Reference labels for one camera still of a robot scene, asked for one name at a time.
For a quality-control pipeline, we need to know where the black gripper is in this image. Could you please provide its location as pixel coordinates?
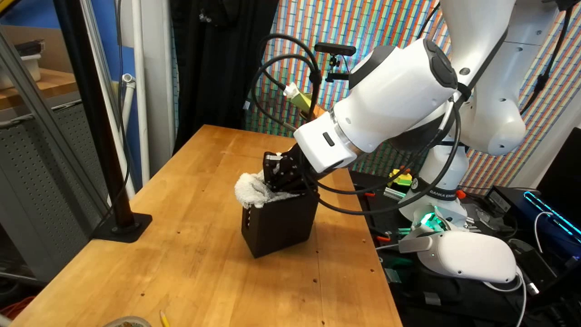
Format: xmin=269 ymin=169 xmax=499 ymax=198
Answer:
xmin=263 ymin=146 xmax=316 ymax=195

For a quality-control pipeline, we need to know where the white terry cloth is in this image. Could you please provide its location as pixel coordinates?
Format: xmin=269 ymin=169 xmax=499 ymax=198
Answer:
xmin=234 ymin=173 xmax=290 ymax=209

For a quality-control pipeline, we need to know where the black perforated box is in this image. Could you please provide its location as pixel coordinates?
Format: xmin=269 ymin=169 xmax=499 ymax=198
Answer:
xmin=241 ymin=189 xmax=319 ymax=258

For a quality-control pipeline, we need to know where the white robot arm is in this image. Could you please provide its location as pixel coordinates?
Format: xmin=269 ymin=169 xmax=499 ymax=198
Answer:
xmin=250 ymin=0 xmax=579 ymax=211

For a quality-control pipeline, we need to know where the red yellow emergency stop button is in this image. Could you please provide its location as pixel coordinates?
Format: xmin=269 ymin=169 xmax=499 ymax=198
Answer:
xmin=387 ymin=169 xmax=412 ymax=189

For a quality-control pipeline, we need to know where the white VR headset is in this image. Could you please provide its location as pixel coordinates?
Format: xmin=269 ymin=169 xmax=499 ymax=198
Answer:
xmin=397 ymin=205 xmax=519 ymax=284

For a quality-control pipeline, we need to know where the black vertical pole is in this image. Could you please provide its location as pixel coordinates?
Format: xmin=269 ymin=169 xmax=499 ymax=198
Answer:
xmin=52 ymin=0 xmax=131 ymax=225

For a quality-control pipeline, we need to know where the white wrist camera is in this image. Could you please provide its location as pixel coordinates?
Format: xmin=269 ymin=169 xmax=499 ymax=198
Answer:
xmin=294 ymin=113 xmax=358 ymax=173

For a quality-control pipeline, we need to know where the black pole base plate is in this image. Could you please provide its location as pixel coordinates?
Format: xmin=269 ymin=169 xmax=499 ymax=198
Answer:
xmin=91 ymin=213 xmax=152 ymax=244

